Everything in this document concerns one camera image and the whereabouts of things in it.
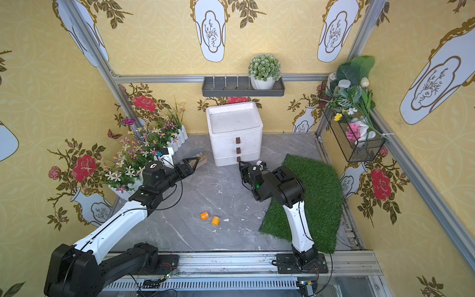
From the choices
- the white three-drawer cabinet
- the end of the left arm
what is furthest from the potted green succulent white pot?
the end of the left arm

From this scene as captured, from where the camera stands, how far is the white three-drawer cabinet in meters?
0.92

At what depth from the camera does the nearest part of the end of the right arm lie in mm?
838

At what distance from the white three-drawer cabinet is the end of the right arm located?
0.08 meters

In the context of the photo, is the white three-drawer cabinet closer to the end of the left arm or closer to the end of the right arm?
the end of the right arm
